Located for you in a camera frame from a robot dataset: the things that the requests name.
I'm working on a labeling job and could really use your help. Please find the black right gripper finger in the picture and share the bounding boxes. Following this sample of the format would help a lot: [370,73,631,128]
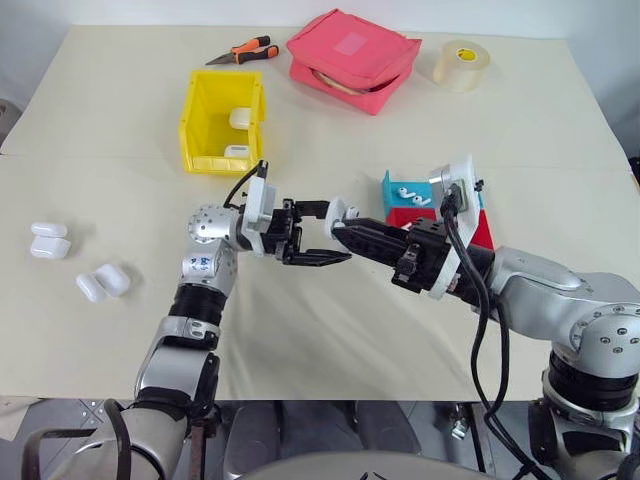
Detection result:
[331,228,409,264]
[343,217,419,242]

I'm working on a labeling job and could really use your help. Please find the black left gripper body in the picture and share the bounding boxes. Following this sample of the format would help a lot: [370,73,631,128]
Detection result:
[262,198,306,266]

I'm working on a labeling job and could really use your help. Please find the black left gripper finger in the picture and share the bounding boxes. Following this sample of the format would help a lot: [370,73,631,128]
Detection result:
[282,248,354,268]
[292,199,333,221]

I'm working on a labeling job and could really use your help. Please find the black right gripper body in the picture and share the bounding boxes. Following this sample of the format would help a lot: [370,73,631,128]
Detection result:
[391,218,457,296]

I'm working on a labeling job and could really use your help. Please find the yellow plastic bin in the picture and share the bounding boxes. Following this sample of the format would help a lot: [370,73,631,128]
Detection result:
[178,69,269,176]

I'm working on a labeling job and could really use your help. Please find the blue red earbud holder fixture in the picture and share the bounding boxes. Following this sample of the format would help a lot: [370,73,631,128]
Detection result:
[381,168,487,227]

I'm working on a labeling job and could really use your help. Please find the red holder block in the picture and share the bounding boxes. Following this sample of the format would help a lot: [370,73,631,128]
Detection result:
[387,206,496,252]

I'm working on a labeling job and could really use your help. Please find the pink fabric pouch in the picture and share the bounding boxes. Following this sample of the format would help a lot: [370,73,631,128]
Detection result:
[285,8,424,117]

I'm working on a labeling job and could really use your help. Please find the metal table clamp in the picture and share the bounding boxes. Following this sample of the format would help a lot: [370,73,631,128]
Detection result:
[452,404,474,441]

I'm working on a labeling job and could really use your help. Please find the clear packing tape roll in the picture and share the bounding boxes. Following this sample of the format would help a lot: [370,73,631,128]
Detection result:
[432,39,494,94]

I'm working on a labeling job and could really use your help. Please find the silver robot torso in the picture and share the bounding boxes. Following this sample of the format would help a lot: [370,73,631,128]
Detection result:
[252,447,506,480]

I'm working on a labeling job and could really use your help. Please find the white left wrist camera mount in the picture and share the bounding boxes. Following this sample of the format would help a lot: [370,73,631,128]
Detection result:
[241,174,281,259]

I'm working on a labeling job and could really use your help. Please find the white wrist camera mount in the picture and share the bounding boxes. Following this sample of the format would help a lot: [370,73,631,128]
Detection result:
[427,153,485,301]
[241,174,281,259]

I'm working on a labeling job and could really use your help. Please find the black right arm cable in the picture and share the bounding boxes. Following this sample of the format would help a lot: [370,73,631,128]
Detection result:
[442,182,556,480]

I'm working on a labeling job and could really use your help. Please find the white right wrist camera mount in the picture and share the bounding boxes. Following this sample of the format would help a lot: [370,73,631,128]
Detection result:
[427,153,485,301]

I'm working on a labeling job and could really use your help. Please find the orange black handled pliers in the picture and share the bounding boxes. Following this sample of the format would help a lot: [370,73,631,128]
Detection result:
[204,35,281,68]

